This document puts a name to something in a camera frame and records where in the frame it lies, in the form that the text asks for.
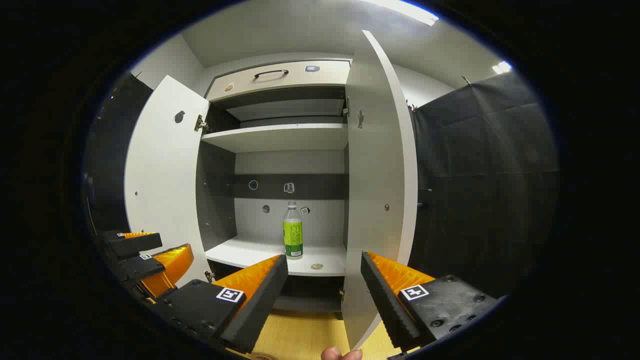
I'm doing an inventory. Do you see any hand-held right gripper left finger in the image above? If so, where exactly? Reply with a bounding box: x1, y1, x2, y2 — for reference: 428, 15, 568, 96
152, 254, 290, 355

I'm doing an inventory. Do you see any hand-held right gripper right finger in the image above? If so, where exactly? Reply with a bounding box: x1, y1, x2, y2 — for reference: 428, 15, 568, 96
360, 251, 501, 353

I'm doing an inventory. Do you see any checkered sticker cabinet door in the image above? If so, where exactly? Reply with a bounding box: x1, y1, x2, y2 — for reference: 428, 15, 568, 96
124, 75, 211, 288

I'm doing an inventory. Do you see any clear bottle with green label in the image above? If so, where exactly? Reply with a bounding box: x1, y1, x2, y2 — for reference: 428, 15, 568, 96
283, 201, 304, 260

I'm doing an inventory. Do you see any cube sticker cabinet door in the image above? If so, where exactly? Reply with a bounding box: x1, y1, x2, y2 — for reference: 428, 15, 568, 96
341, 30, 418, 351

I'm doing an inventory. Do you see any grey wooden cabinet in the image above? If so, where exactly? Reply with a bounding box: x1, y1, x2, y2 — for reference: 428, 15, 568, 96
196, 59, 353, 321

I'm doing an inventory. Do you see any white cabinet bottom shelf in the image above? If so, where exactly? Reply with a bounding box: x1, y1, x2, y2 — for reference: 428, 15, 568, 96
205, 236, 347, 277

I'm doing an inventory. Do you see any white cabinet shelf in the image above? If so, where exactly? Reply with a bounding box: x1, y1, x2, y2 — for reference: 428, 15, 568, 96
205, 236, 347, 277
201, 123, 349, 154

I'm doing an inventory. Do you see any beige cabinet drawer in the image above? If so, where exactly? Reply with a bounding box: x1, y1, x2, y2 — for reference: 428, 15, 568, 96
205, 60, 352, 102

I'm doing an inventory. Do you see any long ceiling light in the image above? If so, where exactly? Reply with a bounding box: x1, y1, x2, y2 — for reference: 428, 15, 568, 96
360, 0, 440, 27

